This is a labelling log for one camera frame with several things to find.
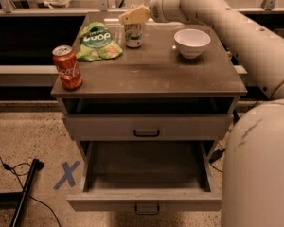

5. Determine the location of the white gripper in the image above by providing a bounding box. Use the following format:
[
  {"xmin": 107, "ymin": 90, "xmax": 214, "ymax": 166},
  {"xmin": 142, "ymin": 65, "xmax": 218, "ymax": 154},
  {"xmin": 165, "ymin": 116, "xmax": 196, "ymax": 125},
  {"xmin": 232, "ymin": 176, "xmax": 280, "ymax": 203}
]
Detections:
[{"xmin": 119, "ymin": 0, "xmax": 188, "ymax": 25}]

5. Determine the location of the green 7up can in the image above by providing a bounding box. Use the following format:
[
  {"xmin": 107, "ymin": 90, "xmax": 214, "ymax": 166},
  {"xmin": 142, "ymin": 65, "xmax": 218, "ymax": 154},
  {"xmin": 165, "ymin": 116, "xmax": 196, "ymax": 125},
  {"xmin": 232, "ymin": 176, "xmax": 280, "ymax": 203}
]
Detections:
[{"xmin": 124, "ymin": 24, "xmax": 142, "ymax": 48}]

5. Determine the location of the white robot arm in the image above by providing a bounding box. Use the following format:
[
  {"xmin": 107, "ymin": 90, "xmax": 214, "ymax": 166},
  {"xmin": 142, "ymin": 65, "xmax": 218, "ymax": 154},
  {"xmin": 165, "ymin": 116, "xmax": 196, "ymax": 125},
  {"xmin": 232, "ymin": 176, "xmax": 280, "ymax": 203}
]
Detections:
[{"xmin": 120, "ymin": 0, "xmax": 284, "ymax": 227}]

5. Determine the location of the grey drawer cabinet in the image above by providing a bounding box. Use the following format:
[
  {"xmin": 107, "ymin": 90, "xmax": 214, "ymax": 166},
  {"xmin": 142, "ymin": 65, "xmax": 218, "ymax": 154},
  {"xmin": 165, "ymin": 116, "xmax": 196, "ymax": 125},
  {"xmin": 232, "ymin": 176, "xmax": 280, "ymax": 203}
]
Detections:
[{"xmin": 52, "ymin": 22, "xmax": 247, "ymax": 154}]

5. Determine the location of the red Coca-Cola can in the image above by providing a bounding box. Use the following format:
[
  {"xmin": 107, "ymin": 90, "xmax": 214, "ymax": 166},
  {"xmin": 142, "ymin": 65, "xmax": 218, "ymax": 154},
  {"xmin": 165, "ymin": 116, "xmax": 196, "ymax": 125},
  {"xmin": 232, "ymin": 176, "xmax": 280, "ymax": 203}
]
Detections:
[{"xmin": 52, "ymin": 45, "xmax": 82, "ymax": 91}]

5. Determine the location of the open grey lower drawer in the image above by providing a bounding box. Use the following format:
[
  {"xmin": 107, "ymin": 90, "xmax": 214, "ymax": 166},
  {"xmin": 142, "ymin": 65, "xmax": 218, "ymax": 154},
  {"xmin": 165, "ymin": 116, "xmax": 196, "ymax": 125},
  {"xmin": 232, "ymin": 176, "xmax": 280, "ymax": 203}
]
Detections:
[{"xmin": 67, "ymin": 141, "xmax": 222, "ymax": 215}]

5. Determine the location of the green chip bag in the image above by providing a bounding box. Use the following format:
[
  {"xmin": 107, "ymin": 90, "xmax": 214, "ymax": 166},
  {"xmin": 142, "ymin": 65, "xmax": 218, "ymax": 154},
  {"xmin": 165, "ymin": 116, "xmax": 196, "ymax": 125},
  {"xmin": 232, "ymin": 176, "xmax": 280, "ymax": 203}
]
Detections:
[{"xmin": 77, "ymin": 22, "xmax": 122, "ymax": 61}]

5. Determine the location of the white bowl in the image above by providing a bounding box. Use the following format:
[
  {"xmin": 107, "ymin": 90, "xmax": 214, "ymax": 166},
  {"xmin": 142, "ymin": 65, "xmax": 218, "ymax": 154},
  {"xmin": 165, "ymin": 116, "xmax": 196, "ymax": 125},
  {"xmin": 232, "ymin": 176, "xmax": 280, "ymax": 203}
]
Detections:
[{"xmin": 174, "ymin": 29, "xmax": 211, "ymax": 59}]

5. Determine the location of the blue tape X mark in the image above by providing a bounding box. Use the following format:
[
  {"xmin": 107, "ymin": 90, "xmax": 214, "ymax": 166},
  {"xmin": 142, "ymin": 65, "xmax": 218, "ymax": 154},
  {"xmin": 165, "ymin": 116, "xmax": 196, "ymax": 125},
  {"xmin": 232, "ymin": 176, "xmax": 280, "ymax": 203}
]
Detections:
[{"xmin": 54, "ymin": 161, "xmax": 80, "ymax": 190}]

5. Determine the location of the black stand leg left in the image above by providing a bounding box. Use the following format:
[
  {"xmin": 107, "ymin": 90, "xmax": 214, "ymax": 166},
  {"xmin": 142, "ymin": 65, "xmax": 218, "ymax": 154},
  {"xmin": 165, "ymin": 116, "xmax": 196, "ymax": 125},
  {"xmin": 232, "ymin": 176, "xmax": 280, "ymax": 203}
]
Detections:
[{"xmin": 9, "ymin": 159, "xmax": 44, "ymax": 227}]

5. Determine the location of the black cable with adapter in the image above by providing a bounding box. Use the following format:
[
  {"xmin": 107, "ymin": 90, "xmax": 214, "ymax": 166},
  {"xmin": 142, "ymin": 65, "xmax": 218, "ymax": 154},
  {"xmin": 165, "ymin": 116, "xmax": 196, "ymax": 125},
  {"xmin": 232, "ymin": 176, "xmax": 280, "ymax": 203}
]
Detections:
[{"xmin": 209, "ymin": 142, "xmax": 226, "ymax": 173}]

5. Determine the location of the black cable left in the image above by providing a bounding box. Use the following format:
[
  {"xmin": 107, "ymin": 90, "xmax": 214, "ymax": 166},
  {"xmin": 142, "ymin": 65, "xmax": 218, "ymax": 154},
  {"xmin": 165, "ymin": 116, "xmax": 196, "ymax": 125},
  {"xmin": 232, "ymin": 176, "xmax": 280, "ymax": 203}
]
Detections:
[{"xmin": 0, "ymin": 145, "xmax": 62, "ymax": 227}]

